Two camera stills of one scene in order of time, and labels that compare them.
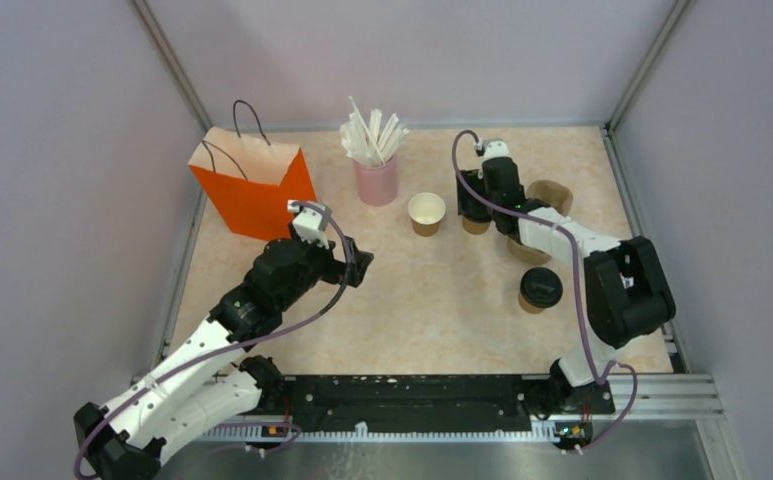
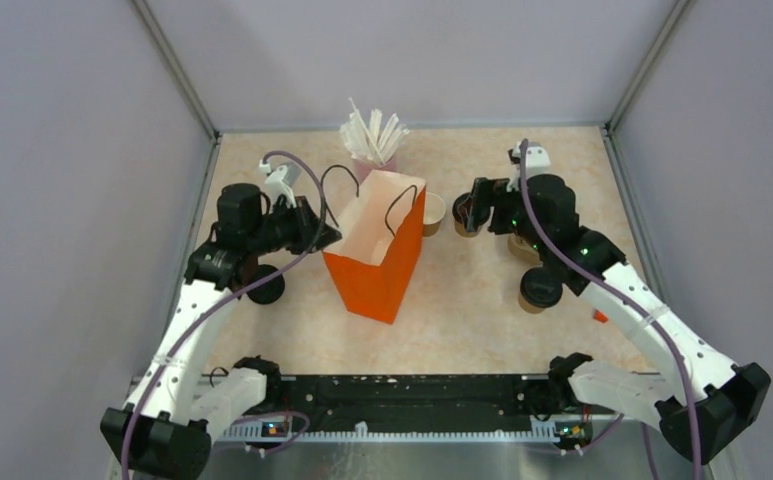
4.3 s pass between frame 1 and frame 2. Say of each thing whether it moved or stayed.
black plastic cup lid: stayed
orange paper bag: moved
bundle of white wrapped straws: stayed
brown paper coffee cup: stayed
